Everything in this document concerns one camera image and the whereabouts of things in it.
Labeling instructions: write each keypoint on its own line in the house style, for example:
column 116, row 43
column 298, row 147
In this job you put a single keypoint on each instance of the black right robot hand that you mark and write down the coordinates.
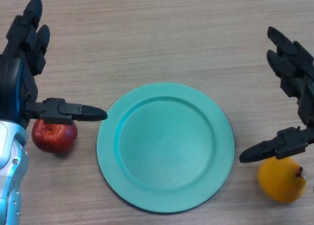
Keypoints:
column 299, row 70

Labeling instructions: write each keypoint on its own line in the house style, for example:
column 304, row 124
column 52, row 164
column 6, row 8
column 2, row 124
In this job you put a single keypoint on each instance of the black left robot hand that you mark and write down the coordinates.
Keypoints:
column 14, row 87

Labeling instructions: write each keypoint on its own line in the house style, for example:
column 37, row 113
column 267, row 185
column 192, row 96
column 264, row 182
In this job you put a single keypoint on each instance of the yellow pear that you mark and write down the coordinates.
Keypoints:
column 279, row 181

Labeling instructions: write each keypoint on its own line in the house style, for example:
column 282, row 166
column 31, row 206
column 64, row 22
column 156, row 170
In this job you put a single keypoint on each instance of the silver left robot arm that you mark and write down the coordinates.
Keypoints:
column 9, row 173

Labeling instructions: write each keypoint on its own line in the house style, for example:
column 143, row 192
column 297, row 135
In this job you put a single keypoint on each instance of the green round plate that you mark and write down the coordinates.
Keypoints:
column 166, row 146

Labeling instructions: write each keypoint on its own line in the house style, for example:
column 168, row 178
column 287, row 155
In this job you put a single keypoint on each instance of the red apple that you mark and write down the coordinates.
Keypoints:
column 54, row 139

